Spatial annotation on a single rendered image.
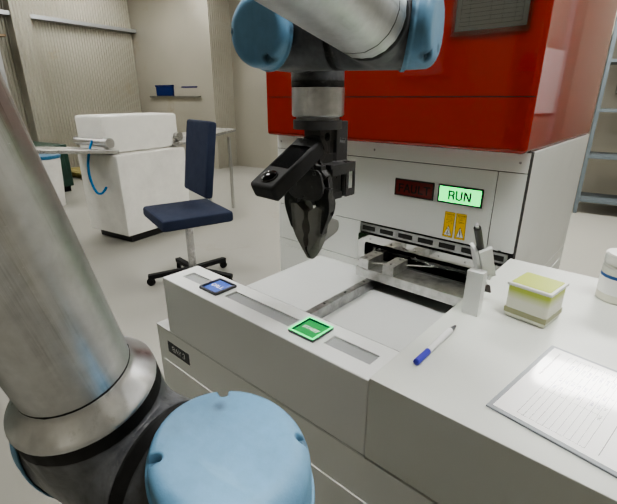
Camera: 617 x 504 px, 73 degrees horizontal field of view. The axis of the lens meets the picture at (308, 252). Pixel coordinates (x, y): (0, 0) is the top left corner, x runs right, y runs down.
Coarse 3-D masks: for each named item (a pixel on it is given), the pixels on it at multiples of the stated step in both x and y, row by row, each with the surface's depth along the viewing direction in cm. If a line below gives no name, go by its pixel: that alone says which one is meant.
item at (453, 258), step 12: (360, 240) 131; (372, 240) 128; (384, 240) 125; (396, 240) 123; (360, 252) 132; (408, 252) 120; (420, 252) 118; (432, 252) 115; (444, 252) 113; (456, 264) 111; (468, 264) 109; (444, 276) 115
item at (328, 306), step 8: (368, 280) 118; (352, 288) 113; (360, 288) 114; (368, 288) 118; (336, 296) 108; (344, 296) 109; (352, 296) 112; (320, 304) 104; (328, 304) 104; (336, 304) 107; (344, 304) 110; (312, 312) 100; (320, 312) 103; (328, 312) 105
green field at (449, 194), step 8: (440, 192) 110; (448, 192) 108; (456, 192) 107; (464, 192) 106; (472, 192) 104; (480, 192) 103; (440, 200) 110; (448, 200) 109; (456, 200) 108; (464, 200) 106; (472, 200) 105; (480, 200) 104
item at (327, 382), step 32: (192, 288) 87; (192, 320) 89; (224, 320) 80; (256, 320) 75; (288, 320) 76; (320, 320) 75; (224, 352) 84; (256, 352) 76; (288, 352) 70; (320, 352) 65; (352, 352) 66; (384, 352) 65; (256, 384) 79; (288, 384) 72; (320, 384) 66; (352, 384) 61; (320, 416) 68; (352, 416) 63
